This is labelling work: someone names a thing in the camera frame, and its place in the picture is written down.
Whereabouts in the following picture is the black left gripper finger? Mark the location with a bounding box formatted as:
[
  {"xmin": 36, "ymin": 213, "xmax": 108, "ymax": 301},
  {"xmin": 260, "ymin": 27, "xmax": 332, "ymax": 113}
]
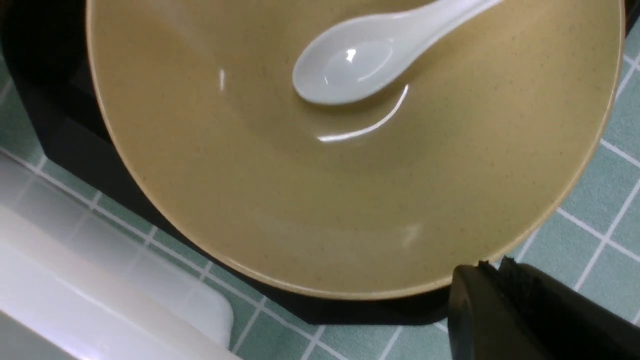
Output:
[{"xmin": 448, "ymin": 257, "xmax": 640, "ymax": 360}]

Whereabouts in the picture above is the yellow noodle bowl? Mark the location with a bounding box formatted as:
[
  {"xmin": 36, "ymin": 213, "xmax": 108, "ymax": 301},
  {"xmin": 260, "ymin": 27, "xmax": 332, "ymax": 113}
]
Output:
[{"xmin": 85, "ymin": 0, "xmax": 626, "ymax": 301}]

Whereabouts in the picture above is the white ceramic soup spoon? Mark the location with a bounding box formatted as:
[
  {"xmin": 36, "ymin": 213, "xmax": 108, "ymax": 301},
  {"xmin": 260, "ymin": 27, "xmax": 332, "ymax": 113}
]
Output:
[{"xmin": 292, "ymin": 0, "xmax": 498, "ymax": 106}]

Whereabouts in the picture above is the large white plastic tub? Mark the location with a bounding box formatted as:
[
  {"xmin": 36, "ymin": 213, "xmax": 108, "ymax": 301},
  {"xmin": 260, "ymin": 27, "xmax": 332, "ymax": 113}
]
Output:
[{"xmin": 0, "ymin": 155, "xmax": 237, "ymax": 360}]

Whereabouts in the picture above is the black plastic serving tray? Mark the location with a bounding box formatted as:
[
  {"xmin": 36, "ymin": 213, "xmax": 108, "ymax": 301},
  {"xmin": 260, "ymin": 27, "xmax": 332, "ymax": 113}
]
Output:
[{"xmin": 0, "ymin": 0, "xmax": 640, "ymax": 326}]

